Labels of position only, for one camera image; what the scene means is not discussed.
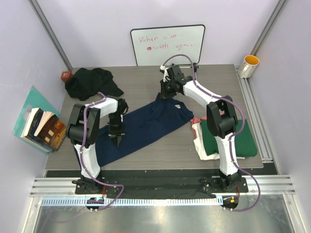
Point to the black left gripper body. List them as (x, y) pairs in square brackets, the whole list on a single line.
[(115, 125)]

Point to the white mug yellow inside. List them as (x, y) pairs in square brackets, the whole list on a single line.
[(248, 66)]

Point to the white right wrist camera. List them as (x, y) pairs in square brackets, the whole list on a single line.
[(163, 70)]

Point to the small red cube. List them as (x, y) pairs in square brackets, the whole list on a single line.
[(66, 75)]

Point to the navy blue t shirt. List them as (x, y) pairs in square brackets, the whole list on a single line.
[(142, 127)]

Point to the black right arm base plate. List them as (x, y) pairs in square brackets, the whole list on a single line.
[(215, 185)]

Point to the dark blue paperback book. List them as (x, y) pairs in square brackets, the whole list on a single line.
[(28, 133)]

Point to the small whiteboard with red writing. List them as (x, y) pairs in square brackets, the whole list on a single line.
[(153, 46)]

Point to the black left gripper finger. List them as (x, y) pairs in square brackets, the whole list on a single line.
[(114, 140), (119, 139)]

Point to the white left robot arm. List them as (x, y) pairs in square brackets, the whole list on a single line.
[(83, 131)]

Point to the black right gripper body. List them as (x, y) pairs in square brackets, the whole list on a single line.
[(167, 91)]

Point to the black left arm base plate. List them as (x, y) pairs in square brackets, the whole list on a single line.
[(102, 188)]

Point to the teal plastic folder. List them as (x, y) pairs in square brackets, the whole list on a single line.
[(34, 99)]

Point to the folded pink t shirt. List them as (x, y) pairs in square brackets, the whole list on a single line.
[(196, 126)]

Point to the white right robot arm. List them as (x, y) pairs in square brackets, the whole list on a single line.
[(221, 119)]

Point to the folded white t shirt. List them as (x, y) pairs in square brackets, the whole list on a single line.
[(200, 149)]

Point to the folded green t shirt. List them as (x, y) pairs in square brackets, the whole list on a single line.
[(245, 145)]

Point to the brown cover paperback book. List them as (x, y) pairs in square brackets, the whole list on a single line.
[(51, 131)]

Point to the white perforated cable tray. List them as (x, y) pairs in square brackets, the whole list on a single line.
[(94, 202)]

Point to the black wire stand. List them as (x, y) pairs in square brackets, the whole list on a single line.
[(193, 68)]

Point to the black t shirt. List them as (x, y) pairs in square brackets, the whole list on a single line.
[(86, 83)]

